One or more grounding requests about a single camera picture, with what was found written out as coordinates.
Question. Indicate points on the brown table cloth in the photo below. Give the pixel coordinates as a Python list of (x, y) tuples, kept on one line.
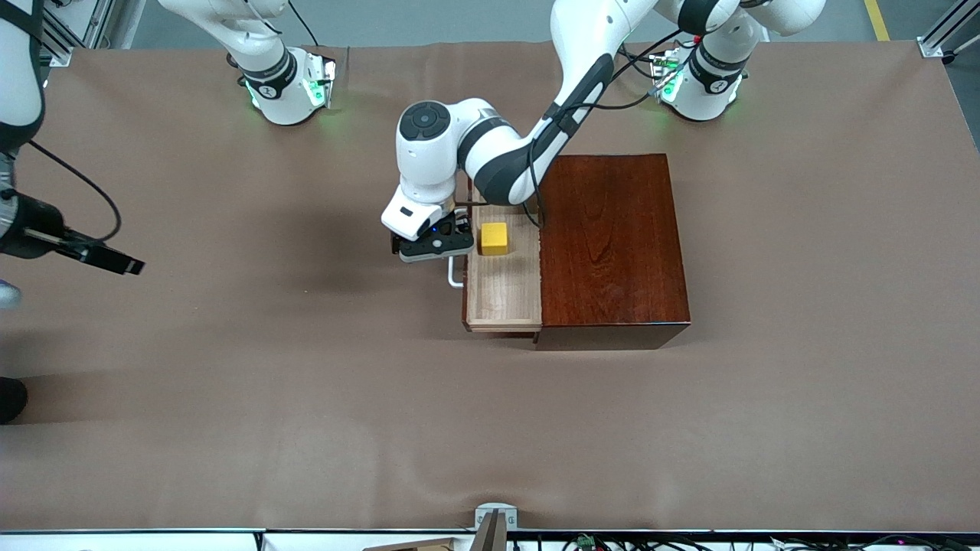
[(306, 421)]

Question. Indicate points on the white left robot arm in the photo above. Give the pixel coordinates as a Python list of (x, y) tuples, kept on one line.
[(436, 161)]

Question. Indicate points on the brown cardboard piece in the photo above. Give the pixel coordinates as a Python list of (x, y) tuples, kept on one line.
[(413, 545)]

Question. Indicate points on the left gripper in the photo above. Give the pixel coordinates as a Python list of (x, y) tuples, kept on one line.
[(462, 227)]

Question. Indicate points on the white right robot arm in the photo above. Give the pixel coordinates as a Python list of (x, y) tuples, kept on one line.
[(283, 99)]

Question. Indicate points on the grey metal bracket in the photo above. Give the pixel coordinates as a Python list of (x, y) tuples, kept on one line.
[(494, 520)]

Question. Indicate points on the black round object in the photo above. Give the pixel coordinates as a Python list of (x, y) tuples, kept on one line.
[(9, 399)]

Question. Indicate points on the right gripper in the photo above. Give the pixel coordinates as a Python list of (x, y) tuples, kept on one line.
[(32, 230)]

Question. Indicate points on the yellow cube block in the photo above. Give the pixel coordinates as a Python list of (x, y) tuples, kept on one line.
[(494, 239)]

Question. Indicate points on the dark brown wooden cabinet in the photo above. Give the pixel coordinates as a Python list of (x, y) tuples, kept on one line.
[(612, 245)]

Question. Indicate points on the aluminium frame post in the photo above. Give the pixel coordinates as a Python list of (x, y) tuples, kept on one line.
[(945, 30), (76, 23)]

